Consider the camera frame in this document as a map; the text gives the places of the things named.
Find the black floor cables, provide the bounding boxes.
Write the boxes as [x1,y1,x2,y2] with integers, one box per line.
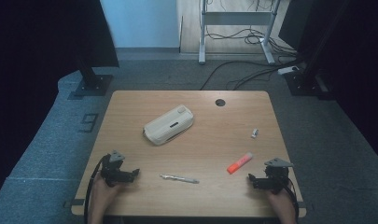
[199,0,306,91]

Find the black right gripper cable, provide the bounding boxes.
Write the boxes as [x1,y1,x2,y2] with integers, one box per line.
[285,180,301,224]

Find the white metal desk frame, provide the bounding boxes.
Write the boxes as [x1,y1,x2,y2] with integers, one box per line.
[198,0,282,65]

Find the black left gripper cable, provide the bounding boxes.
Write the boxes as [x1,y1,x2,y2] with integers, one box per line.
[83,154,110,224]

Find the beige pencil case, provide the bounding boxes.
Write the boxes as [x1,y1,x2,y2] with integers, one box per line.
[142,105,195,147]

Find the white power strip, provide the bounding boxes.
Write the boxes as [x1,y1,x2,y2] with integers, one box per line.
[276,65,301,76]

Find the person's left hand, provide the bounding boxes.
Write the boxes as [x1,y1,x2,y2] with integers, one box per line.
[92,173,125,204]

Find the black metal stand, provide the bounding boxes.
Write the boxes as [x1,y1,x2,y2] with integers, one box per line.
[73,57,114,98]
[284,0,353,98]

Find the silver pen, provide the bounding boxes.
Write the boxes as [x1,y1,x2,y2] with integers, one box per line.
[159,174,201,185]

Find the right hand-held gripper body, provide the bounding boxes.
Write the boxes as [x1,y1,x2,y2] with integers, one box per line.
[260,157,294,192]

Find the dark curtain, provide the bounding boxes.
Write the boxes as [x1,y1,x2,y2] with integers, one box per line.
[278,0,378,166]
[0,0,120,206]

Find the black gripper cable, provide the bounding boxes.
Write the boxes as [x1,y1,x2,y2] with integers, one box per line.
[83,154,110,224]
[285,180,301,224]

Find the person's right hand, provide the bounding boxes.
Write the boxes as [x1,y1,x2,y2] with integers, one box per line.
[266,183,296,207]

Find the orange highlighter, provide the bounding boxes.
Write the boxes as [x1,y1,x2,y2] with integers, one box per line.
[226,151,254,175]

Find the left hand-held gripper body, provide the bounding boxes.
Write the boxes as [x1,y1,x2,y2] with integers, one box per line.
[100,149,132,188]

